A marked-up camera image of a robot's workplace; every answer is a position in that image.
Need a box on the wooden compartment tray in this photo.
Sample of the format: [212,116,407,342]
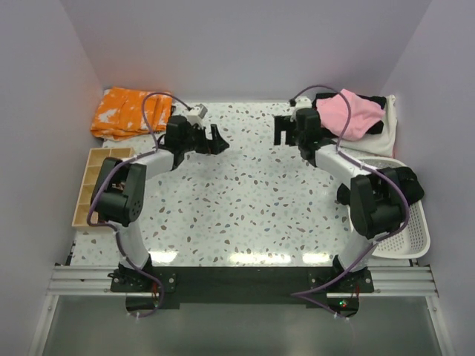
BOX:
[72,147,134,233]

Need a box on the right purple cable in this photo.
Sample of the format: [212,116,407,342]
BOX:
[289,85,410,320]

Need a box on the orange white folded t-shirt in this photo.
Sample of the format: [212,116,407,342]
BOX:
[90,87,173,141]

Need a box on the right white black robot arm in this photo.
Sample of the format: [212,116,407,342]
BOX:
[274,108,410,292]

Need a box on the aluminium rail frame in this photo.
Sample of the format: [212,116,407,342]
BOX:
[47,240,441,297]

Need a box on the black t-shirt in basket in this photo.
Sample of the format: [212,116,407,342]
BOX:
[336,167,425,211]

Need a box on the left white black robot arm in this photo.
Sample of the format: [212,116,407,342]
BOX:
[88,116,229,291]

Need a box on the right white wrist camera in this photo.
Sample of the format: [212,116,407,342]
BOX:
[289,96,312,121]

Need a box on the white plastic laundry basket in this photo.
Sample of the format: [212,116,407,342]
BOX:
[348,156,431,259]

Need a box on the pink t-shirt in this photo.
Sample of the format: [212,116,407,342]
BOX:
[315,88,384,142]

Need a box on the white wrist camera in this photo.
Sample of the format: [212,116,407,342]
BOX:
[289,96,312,121]
[186,104,208,126]

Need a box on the black folded t-shirt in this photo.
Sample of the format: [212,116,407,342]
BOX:
[313,90,387,137]

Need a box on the purple cable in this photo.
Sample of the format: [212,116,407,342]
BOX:
[289,85,410,320]
[85,91,194,318]

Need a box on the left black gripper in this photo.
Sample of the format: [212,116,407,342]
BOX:
[180,122,229,156]

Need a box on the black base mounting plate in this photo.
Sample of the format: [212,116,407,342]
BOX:
[108,266,375,312]

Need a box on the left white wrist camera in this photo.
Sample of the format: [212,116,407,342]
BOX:
[186,104,208,126]

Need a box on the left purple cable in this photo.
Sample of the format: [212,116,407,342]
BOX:
[85,91,194,318]

